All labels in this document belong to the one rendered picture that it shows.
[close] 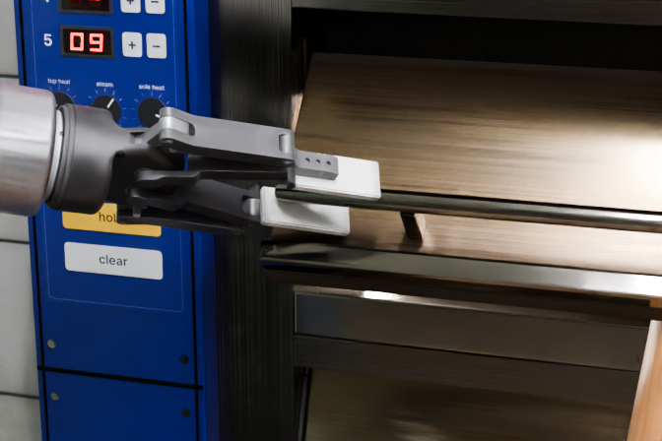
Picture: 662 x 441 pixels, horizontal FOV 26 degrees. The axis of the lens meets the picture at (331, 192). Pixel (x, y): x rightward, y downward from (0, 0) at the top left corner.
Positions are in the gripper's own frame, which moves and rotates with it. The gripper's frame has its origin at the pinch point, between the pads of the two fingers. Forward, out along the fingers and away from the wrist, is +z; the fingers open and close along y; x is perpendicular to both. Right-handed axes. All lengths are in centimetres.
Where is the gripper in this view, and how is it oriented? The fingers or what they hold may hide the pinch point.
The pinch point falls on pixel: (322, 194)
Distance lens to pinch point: 106.6
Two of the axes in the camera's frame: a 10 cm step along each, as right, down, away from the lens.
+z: 9.3, 1.3, 3.4
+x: 0.4, 8.8, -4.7
